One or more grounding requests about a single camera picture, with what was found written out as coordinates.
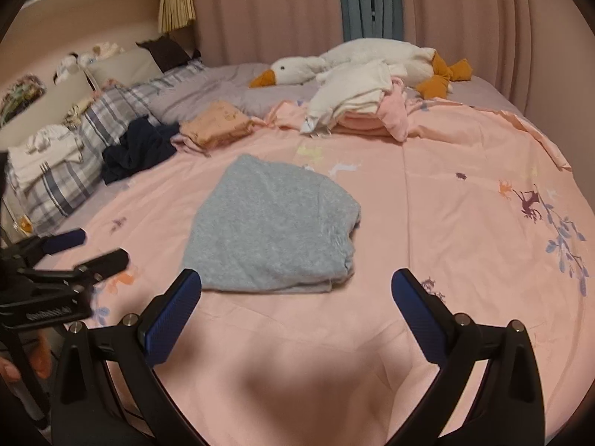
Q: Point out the orange printed folded garment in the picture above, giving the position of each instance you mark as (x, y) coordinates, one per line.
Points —
(214, 124)

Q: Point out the white goose plush toy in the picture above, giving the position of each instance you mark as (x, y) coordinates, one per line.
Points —
(297, 67)

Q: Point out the pink garment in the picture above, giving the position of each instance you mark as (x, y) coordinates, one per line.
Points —
(393, 116)

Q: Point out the small plush toys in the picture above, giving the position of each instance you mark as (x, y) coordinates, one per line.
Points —
(74, 62)

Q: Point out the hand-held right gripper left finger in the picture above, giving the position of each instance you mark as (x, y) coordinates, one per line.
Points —
(172, 318)

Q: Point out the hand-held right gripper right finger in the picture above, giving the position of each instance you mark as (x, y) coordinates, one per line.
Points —
(418, 318)

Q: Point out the white garment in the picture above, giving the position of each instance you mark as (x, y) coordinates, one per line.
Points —
(353, 84)

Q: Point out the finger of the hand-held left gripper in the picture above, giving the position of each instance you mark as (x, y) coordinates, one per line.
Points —
(102, 262)
(65, 239)

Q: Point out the navy cloth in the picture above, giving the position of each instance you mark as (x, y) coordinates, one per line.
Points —
(135, 153)

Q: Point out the black cushion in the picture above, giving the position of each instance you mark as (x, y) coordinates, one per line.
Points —
(169, 51)

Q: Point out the blue curtain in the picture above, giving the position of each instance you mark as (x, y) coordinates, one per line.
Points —
(367, 0)

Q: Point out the peach folded garment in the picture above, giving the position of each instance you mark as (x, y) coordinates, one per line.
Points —
(358, 124)

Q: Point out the grey bed sheet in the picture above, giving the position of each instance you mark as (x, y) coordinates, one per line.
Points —
(223, 84)

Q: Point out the pink printed duvet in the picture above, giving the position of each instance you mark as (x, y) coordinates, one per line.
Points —
(441, 241)

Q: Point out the white folded clothes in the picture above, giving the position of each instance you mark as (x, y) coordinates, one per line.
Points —
(46, 145)

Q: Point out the pink curtain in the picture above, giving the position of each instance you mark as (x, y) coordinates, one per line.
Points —
(279, 9)

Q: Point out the patterned cushion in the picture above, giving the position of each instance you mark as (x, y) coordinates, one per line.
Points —
(21, 97)

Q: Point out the grey sweatshirt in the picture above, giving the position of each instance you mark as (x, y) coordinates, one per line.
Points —
(269, 223)

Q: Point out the beige pillow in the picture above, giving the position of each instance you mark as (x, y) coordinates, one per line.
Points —
(125, 67)

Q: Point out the straw fringe hanging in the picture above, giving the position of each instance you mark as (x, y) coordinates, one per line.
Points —
(176, 4)

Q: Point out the plaid pillow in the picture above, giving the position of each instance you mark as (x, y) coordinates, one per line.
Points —
(107, 111)

